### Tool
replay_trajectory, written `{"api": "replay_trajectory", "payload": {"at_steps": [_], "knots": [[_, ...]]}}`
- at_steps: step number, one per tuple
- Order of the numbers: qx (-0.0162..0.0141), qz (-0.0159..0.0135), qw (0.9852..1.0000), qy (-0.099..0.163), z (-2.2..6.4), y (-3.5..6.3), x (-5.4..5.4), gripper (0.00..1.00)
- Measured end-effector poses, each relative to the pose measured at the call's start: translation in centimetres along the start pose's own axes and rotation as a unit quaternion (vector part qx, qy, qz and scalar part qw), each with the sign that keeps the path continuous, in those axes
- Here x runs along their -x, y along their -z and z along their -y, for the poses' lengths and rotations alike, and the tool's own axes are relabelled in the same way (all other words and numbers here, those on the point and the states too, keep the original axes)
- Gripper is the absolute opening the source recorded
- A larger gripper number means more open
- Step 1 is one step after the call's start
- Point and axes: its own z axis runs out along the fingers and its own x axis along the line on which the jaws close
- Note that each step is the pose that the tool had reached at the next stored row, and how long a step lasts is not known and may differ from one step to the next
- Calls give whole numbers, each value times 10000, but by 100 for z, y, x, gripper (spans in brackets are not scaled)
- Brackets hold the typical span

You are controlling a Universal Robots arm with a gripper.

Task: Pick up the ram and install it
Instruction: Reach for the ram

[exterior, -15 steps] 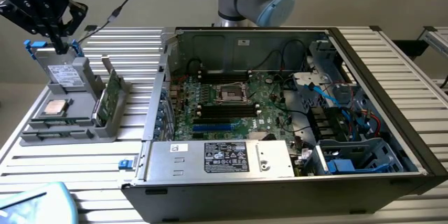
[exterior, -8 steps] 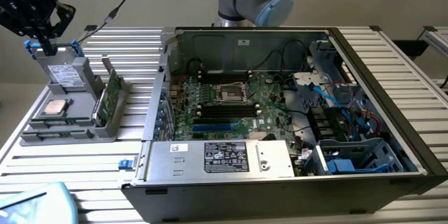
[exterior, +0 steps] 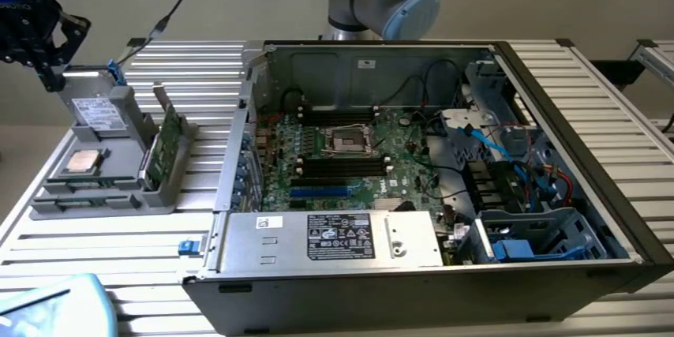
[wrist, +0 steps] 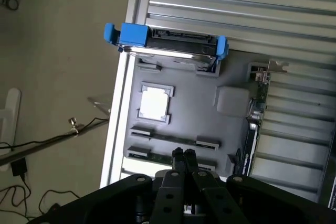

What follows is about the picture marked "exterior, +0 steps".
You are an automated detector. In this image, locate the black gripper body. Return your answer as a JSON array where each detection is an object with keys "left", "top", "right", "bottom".
[{"left": 0, "top": 0, "right": 65, "bottom": 66}]

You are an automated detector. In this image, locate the green RAM stick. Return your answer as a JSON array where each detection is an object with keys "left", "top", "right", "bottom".
[
  {"left": 45, "top": 178, "right": 141, "bottom": 191},
  {"left": 52, "top": 196, "right": 117, "bottom": 209}
]

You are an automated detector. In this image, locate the black RAM slot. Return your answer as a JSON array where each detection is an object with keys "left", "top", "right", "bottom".
[
  {"left": 299, "top": 111, "right": 379, "bottom": 118},
  {"left": 295, "top": 155, "right": 392, "bottom": 163},
  {"left": 295, "top": 171, "right": 395, "bottom": 179},
  {"left": 299, "top": 107, "right": 377, "bottom": 114},
  {"left": 299, "top": 120, "right": 380, "bottom": 127},
  {"left": 295, "top": 161, "right": 392, "bottom": 169},
  {"left": 299, "top": 115, "right": 379, "bottom": 122},
  {"left": 295, "top": 166, "right": 394, "bottom": 174}
]

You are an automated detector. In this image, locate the hard disk with white label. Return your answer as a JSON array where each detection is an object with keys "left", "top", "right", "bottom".
[{"left": 71, "top": 95, "right": 132, "bottom": 133}]

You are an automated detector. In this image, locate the grey parts rack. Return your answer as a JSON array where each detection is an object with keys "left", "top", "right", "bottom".
[{"left": 28, "top": 70, "right": 200, "bottom": 222}]

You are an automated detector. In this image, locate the silver CPU chip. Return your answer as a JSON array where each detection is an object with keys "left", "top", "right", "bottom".
[{"left": 59, "top": 149, "right": 103, "bottom": 177}]

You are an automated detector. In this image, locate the green graphics card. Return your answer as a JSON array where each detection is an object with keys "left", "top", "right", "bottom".
[{"left": 139, "top": 81, "right": 184, "bottom": 193}]

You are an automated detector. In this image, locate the blue case latch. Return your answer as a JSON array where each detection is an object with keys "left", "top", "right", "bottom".
[{"left": 177, "top": 238, "right": 204, "bottom": 256}]

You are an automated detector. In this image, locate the CPU socket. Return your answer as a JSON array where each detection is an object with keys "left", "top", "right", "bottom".
[{"left": 319, "top": 125, "right": 371, "bottom": 157}]

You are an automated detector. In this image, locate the black expansion slot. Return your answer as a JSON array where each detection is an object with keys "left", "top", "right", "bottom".
[{"left": 289, "top": 178, "right": 349, "bottom": 189}]

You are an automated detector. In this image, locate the blue expansion slot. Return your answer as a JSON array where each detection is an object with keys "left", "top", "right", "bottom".
[{"left": 287, "top": 186, "right": 353, "bottom": 199}]

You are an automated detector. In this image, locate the light blue plastic object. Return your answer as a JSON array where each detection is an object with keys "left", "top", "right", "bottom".
[{"left": 0, "top": 272, "right": 120, "bottom": 337}]

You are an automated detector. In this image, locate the silver power supply unit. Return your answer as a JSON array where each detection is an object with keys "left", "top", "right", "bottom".
[{"left": 213, "top": 210, "right": 460, "bottom": 271}]

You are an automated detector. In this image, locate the green motherboard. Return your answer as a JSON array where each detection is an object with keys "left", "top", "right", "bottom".
[{"left": 251, "top": 107, "right": 460, "bottom": 238}]

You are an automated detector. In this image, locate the metal drive cage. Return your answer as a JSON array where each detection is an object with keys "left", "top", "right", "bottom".
[{"left": 436, "top": 59, "right": 531, "bottom": 161}]

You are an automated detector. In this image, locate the open black PC case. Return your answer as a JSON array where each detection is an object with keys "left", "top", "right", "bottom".
[{"left": 181, "top": 39, "right": 674, "bottom": 335}]

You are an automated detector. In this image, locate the metal disk bay with blue clips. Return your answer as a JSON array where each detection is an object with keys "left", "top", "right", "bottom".
[{"left": 456, "top": 206, "right": 628, "bottom": 266}]

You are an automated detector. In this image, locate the blue plastic disk bracket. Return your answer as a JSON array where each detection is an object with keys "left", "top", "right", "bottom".
[{"left": 107, "top": 59, "right": 124, "bottom": 88}]

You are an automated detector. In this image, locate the short black wire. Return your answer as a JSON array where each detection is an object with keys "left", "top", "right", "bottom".
[{"left": 280, "top": 88, "right": 307, "bottom": 114}]

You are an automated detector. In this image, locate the long black wire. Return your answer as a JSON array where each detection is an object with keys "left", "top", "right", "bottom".
[{"left": 382, "top": 59, "right": 460, "bottom": 108}]

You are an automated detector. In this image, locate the light blue data wire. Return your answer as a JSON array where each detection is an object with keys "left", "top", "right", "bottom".
[{"left": 462, "top": 125, "right": 512, "bottom": 163}]

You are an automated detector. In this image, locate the dark blue wire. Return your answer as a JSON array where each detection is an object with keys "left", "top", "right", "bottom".
[{"left": 508, "top": 159, "right": 555, "bottom": 212}]

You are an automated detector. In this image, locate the red wire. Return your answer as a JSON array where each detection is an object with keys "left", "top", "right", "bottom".
[{"left": 546, "top": 162, "right": 576, "bottom": 197}]

